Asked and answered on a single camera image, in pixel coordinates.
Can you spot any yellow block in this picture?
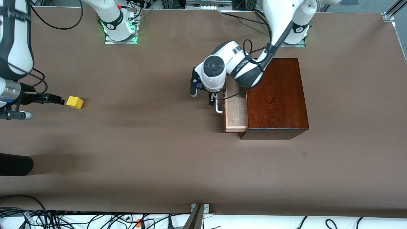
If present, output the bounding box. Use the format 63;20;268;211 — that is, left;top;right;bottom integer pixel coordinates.
66;96;84;110

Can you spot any dark brown wooden cabinet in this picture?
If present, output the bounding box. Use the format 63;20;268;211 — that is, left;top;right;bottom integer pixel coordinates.
239;58;309;140

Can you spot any black cylindrical object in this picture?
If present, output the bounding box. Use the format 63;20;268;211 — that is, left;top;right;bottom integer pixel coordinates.
0;153;34;176

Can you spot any white power strip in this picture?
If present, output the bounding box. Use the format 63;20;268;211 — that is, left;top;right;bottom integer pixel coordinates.
186;0;233;10

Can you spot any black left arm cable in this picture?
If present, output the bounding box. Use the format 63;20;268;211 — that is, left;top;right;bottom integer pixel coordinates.
219;9;274;101

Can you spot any black looping cable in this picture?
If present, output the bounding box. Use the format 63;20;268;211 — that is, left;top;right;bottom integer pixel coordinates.
30;0;84;30

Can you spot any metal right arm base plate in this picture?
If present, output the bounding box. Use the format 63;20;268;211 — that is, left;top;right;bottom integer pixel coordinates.
105;13;139;45

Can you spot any black cable on table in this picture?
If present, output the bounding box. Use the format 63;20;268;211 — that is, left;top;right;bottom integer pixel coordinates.
221;9;271;26

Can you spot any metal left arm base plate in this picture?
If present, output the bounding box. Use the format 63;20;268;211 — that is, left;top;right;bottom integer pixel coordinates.
281;38;306;48

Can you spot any tangle of black cables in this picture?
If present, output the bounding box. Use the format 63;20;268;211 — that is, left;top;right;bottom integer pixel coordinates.
0;195;191;229

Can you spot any grey metal post with bracket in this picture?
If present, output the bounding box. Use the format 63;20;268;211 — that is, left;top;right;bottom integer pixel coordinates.
183;203;210;229

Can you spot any aluminium frame profile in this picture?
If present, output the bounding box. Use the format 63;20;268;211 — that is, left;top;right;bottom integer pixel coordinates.
383;0;407;22

